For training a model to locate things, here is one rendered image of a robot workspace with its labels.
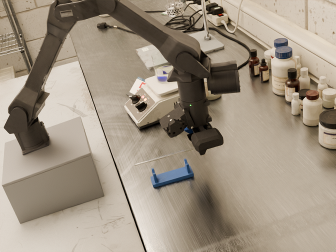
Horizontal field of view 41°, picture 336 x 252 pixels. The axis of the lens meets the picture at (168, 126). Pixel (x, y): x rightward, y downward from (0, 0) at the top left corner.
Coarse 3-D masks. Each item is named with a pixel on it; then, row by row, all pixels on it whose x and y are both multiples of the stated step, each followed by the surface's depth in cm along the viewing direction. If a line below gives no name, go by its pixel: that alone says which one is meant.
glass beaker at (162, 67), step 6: (156, 54) 130; (156, 60) 126; (162, 60) 125; (156, 66) 127; (162, 66) 126; (168, 66) 127; (156, 72) 128; (162, 72) 127; (156, 78) 130; (162, 78) 128
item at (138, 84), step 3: (135, 81) 147; (138, 81) 146; (141, 81) 145; (135, 84) 146; (138, 84) 145; (141, 84) 144; (132, 87) 147; (135, 87) 146; (138, 87) 145; (132, 90) 146; (135, 90) 145
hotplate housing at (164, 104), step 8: (144, 88) 133; (152, 96) 128; (160, 96) 127; (168, 96) 126; (176, 96) 126; (160, 104) 125; (168, 104) 126; (128, 112) 132; (152, 112) 125; (160, 112) 127; (136, 120) 127; (144, 120) 126; (152, 120) 127
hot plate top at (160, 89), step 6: (150, 78) 133; (150, 84) 130; (156, 84) 129; (162, 84) 129; (168, 84) 128; (174, 84) 127; (156, 90) 126; (162, 90) 126; (168, 90) 125; (174, 90) 126
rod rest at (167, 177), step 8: (184, 160) 105; (152, 168) 105; (184, 168) 107; (152, 176) 106; (160, 176) 106; (168, 176) 105; (176, 176) 105; (184, 176) 105; (152, 184) 104; (160, 184) 104
